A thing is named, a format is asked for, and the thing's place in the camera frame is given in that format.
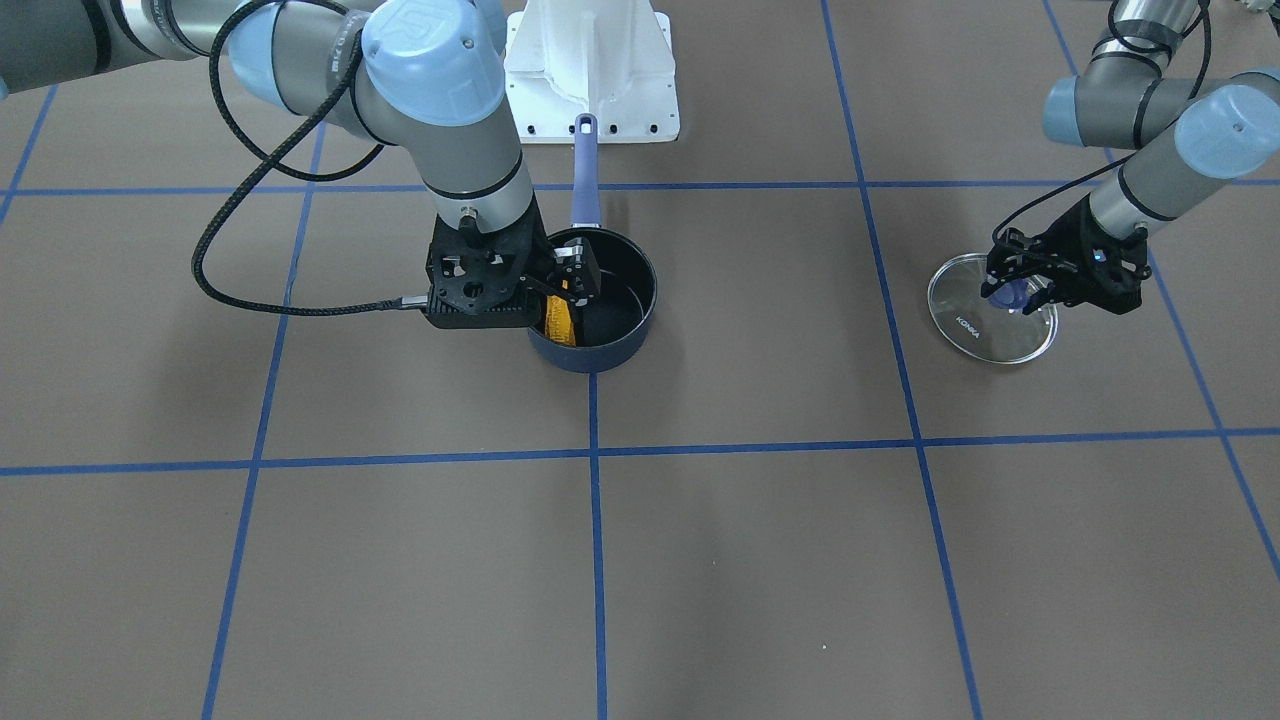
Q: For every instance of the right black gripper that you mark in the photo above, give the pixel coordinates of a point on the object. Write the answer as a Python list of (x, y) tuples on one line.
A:
[(578, 272)]

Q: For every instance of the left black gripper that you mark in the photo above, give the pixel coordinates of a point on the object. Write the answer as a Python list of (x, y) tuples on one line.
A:
[(1068, 252)]

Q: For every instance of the yellow corn cob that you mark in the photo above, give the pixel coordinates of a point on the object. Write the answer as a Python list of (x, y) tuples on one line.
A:
[(560, 325)]

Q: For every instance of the glass pot lid blue knob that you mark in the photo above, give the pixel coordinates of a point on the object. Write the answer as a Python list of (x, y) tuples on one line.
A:
[(994, 334)]

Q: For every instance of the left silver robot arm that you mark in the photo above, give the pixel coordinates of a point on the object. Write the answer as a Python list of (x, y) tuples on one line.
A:
[(1186, 139)]

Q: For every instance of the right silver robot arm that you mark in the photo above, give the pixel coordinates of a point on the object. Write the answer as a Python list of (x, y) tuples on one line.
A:
[(316, 90)]

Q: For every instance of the dark blue saucepan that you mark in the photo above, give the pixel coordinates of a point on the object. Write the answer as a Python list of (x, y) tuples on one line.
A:
[(614, 326)]

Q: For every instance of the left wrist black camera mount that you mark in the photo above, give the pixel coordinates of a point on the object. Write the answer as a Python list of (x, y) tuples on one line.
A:
[(1017, 256)]

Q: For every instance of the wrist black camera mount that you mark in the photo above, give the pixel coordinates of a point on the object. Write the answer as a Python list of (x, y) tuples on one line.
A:
[(1017, 256), (478, 288)]

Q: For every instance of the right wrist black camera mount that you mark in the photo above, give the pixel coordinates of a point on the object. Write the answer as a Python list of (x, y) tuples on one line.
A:
[(478, 288)]

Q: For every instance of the white camera stand pillar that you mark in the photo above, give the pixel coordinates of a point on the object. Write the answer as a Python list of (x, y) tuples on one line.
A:
[(614, 60)]

